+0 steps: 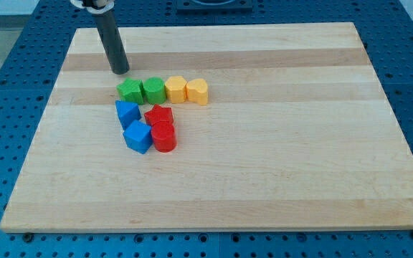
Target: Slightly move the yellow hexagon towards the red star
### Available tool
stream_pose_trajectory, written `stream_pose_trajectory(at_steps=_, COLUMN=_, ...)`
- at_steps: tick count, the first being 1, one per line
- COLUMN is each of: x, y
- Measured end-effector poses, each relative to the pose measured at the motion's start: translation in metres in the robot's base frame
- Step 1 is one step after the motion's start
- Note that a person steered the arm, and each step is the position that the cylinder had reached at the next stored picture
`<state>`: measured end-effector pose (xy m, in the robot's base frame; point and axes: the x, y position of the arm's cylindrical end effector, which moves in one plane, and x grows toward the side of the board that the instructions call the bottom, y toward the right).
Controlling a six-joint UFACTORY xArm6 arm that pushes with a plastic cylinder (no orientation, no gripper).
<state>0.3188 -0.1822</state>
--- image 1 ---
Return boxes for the light wooden board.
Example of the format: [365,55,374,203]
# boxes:
[0,22,413,233]

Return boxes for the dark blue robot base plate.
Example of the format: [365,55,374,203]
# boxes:
[174,0,254,13]

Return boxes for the red cylinder block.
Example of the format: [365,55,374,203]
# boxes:
[151,121,177,153]

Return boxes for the yellow heart block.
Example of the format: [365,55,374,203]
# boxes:
[186,78,209,105]

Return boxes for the green star block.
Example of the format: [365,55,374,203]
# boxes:
[116,77,145,105]

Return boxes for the blue cube block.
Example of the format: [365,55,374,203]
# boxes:
[123,120,153,154]

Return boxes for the yellow hexagon block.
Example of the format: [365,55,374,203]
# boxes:
[165,76,187,104]

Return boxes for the white ring rod mount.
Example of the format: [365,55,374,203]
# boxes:
[70,0,115,14]

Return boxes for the blue triangle block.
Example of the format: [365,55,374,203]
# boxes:
[115,100,141,130]

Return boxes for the red star block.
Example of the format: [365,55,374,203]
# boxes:
[144,104,174,126]

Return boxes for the green cylinder block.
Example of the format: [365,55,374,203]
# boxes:
[143,77,166,105]

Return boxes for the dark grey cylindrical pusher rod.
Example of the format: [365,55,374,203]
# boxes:
[93,9,130,75]

